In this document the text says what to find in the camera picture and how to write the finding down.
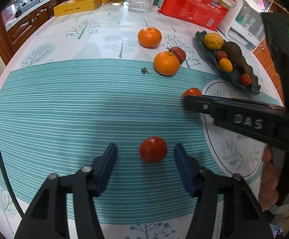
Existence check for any large red cherry tomato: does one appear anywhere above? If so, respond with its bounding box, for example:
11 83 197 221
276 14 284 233
239 73 252 87

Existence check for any dark avocado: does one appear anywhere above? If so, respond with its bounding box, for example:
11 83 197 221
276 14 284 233
222 42 243 66

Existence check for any small yellow kumquat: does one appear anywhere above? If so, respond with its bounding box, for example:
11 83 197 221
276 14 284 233
218 58 233 72

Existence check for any yellow orange with sticker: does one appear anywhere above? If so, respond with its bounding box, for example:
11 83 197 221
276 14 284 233
204 33 224 50

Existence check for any red lychee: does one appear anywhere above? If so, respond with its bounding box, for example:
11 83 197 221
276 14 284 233
169 46 187 64
215 50 228 61

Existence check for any mandarin orange with stem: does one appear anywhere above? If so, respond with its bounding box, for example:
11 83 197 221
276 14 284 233
153 51 180 77

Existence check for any brown overripe banana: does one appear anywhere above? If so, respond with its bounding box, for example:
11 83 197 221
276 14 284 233
241 63 254 86

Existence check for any person's right hand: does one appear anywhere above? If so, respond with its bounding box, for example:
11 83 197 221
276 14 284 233
258 145 289 232

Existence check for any white cup sterilizer cabinet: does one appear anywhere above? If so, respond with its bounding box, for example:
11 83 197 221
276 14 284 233
217 0 265 52

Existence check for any dark green leaf plate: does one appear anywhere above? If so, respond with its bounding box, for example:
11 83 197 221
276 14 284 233
195 31 261 96

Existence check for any red paper cup package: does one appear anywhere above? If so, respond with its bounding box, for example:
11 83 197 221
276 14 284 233
159 0 237 31

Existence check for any small dried leaf stem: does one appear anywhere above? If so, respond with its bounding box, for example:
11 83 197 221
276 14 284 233
141 68 150 74

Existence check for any patterned tablecloth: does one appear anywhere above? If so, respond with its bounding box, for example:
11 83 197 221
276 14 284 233
0 0 284 239

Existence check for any clear drinking glass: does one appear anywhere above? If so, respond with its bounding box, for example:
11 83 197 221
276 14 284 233
128 0 150 14

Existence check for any yellow rectangular box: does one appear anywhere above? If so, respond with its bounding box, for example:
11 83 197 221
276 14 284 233
53 0 101 17

